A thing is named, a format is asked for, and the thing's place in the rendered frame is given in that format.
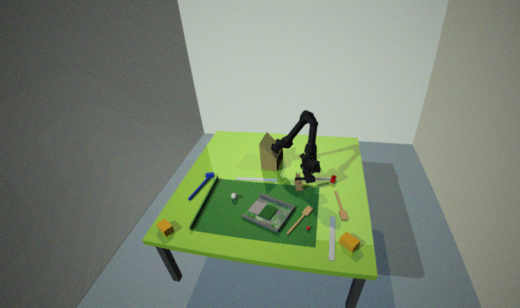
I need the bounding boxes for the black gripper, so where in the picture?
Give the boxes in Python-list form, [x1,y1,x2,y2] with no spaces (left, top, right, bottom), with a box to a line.
[300,164,315,184]

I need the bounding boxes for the dark green mat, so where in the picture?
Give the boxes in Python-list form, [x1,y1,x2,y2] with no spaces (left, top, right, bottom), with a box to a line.
[192,179,319,247]

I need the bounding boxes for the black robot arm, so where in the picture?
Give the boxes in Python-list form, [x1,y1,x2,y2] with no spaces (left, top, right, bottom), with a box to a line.
[271,110,321,174]

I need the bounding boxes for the red golf putter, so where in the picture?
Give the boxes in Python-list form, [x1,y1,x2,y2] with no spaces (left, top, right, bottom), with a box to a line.
[295,175,336,184]

